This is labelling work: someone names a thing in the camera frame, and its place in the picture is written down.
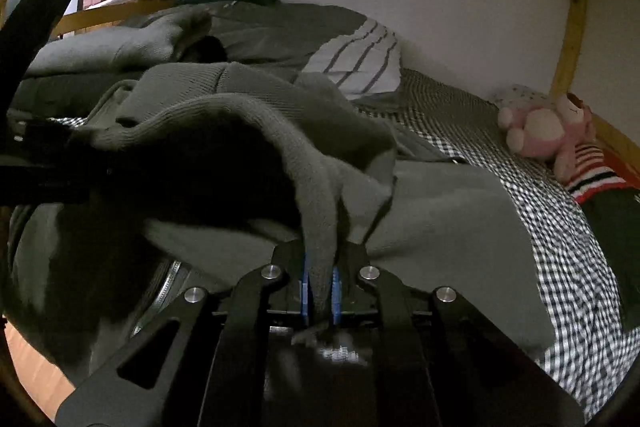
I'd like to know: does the wooden shelf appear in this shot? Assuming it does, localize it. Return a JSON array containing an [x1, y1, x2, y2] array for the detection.
[[50, 0, 182, 41]]

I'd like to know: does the striped cat-print pillow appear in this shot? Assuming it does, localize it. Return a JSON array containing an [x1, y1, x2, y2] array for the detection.
[[567, 144, 640, 290]]

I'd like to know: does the pink plush toy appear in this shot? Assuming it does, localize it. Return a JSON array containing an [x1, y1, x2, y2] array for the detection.
[[492, 84, 599, 186]]

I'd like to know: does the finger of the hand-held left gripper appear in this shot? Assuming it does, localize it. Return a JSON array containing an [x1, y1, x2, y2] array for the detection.
[[0, 114, 118, 208], [0, 0, 72, 105]]

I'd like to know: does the black folded garment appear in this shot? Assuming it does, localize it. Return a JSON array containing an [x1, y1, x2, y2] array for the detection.
[[12, 72, 143, 110]]

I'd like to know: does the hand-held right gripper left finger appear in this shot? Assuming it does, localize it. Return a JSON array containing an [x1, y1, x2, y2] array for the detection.
[[55, 242, 314, 427]]

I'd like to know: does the grey striped blanket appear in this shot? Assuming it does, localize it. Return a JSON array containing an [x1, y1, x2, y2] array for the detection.
[[120, 0, 404, 101]]

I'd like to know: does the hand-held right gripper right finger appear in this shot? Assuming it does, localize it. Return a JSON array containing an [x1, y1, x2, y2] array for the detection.
[[331, 242, 587, 427]]

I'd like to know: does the grey zip hoodie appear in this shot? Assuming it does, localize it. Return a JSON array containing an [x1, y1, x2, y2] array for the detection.
[[10, 62, 557, 390]]

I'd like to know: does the black white checkered bed sheet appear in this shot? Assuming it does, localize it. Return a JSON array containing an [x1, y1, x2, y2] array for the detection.
[[350, 69, 640, 419]]

